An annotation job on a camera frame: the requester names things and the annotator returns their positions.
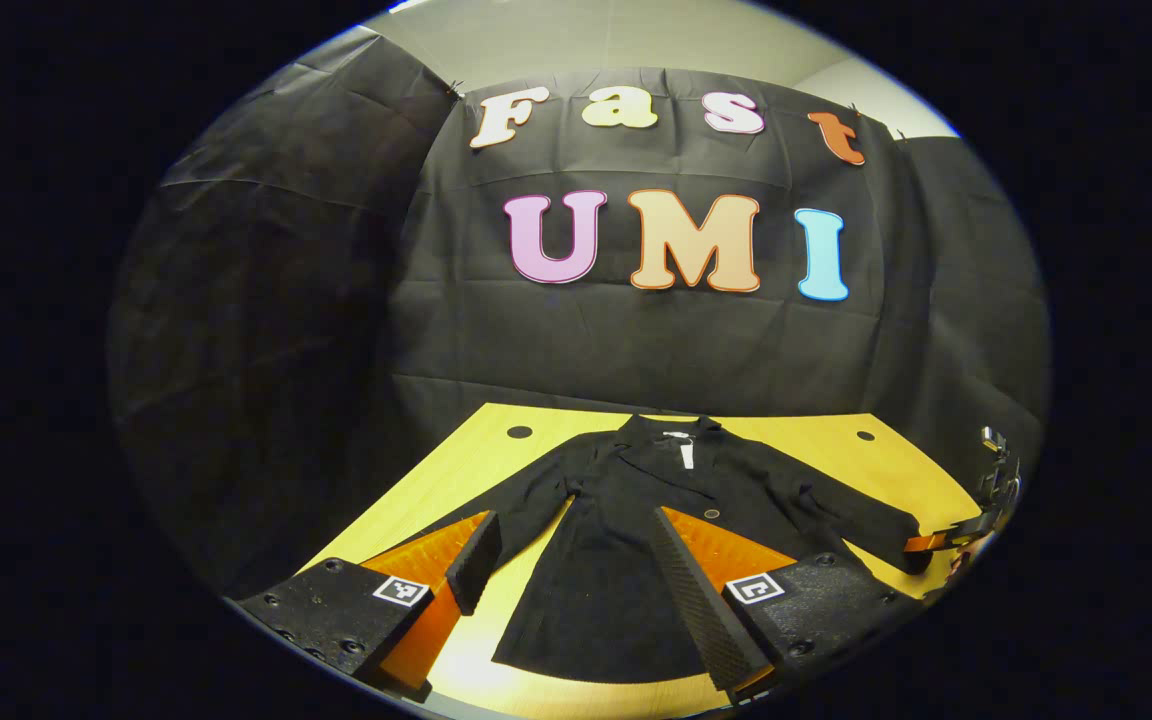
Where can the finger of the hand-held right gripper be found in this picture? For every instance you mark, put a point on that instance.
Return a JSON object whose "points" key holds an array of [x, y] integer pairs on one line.
{"points": [[936, 541]]}

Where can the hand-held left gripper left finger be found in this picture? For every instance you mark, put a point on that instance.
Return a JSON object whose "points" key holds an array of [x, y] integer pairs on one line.
{"points": [[476, 560]]}

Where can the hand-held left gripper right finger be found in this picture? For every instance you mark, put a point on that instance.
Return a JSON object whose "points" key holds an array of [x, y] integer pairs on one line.
{"points": [[696, 600]]}

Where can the black coat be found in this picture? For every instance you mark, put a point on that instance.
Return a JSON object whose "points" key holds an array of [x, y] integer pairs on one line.
{"points": [[616, 560]]}

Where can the black backdrop cloth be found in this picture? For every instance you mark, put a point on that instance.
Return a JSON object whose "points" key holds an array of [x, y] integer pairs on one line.
{"points": [[586, 350]]}

